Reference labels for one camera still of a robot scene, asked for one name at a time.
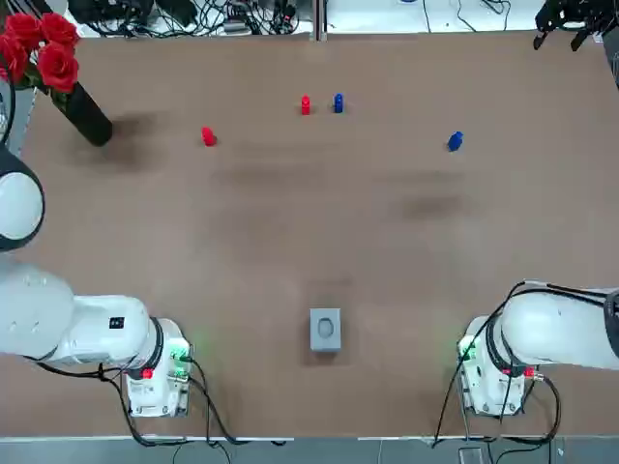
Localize black cylindrical vase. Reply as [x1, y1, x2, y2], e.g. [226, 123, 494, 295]
[50, 81, 114, 148]

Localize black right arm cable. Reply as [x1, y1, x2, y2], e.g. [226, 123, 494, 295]
[432, 282, 619, 444]

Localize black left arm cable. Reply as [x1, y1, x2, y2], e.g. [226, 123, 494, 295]
[28, 357, 291, 446]

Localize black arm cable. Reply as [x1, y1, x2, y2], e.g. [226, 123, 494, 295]
[432, 282, 619, 444]
[28, 357, 291, 446]

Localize aluminium frame post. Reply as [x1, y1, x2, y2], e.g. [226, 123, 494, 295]
[312, 0, 328, 44]

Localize small grey box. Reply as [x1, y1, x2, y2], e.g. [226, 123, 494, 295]
[309, 305, 344, 353]

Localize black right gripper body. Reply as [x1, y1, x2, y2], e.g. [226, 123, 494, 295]
[535, 0, 611, 33]

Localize black electronic device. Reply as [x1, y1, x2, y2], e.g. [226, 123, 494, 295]
[159, 0, 204, 28]
[67, 0, 156, 25]

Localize tangled black cables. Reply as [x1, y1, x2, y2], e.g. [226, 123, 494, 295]
[144, 0, 315, 38]

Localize red rose bouquet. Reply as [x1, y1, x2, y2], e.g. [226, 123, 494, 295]
[0, 12, 81, 110]

